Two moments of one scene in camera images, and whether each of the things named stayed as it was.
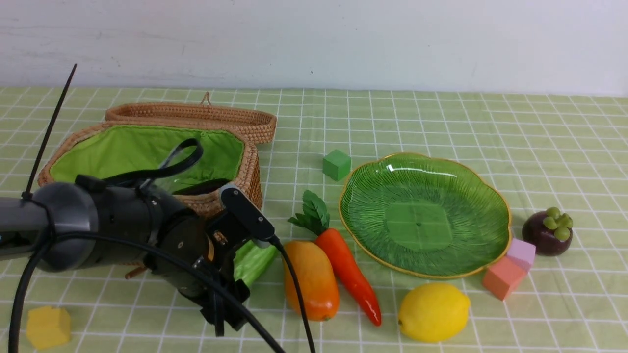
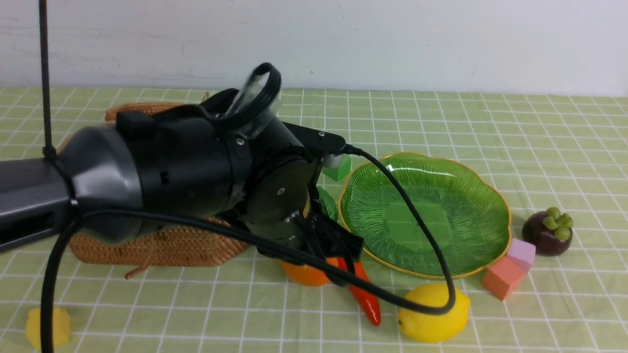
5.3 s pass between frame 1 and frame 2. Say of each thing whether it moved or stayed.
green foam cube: stayed
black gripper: moved
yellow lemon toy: stayed
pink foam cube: stayed
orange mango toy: moved
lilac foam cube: stayed
